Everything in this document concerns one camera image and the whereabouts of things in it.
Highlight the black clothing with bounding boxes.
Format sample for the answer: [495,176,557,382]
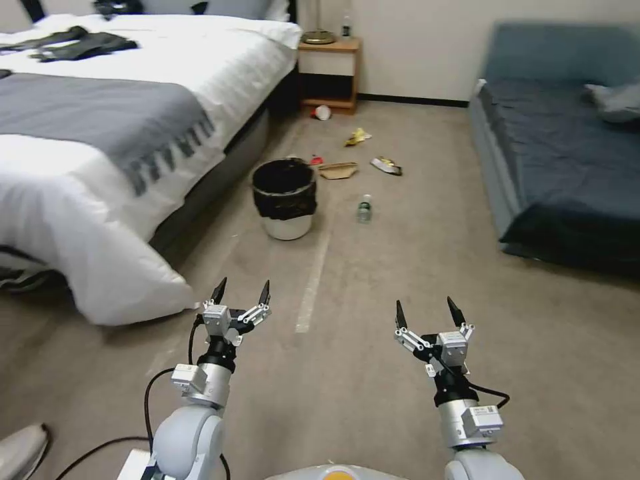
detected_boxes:
[0,25,139,64]

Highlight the brown paper bag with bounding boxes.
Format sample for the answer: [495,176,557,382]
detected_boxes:
[317,161,359,181]

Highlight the grey fringed bed blanket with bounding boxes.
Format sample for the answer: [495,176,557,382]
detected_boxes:
[0,71,219,197]

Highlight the black headboard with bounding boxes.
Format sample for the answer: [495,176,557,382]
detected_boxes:
[15,0,302,25]

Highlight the wooden nightstand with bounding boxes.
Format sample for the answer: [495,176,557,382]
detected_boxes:
[297,37,363,115]

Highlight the grey shoe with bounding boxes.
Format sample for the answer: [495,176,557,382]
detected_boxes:
[0,423,53,480]

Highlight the white robot front shell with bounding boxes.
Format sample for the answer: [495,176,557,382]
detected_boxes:
[269,463,451,480]

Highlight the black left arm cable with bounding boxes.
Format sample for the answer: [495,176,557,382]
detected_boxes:
[52,317,232,480]

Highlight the brass lamp base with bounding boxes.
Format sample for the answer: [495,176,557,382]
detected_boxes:
[301,0,337,45]

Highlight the bed with white duvet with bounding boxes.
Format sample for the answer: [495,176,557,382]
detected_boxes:
[0,0,304,327]

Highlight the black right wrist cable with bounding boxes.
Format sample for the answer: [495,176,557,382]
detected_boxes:
[461,381,511,412]

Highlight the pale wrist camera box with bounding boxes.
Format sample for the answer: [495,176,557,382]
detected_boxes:
[437,330,470,372]
[201,304,232,338]

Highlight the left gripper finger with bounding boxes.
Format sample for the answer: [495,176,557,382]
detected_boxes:
[243,279,274,327]
[201,277,229,309]

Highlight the white trash can black liner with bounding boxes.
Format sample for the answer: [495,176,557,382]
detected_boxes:
[251,157,319,241]

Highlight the white pillow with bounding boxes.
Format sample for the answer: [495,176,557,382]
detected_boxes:
[139,0,291,22]

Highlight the shiny snack wrapper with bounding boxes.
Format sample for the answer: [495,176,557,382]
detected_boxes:
[369,155,405,177]

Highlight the yellow crumpled wrapper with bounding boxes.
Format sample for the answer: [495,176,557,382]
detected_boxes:
[342,127,373,148]

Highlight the grey-blue cushion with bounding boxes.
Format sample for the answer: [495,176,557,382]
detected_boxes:
[583,79,640,125]

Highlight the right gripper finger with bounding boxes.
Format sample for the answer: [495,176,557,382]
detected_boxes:
[445,295,476,342]
[393,299,433,355]

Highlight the blue sofa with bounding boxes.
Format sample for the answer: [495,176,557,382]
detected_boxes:
[468,20,640,275]

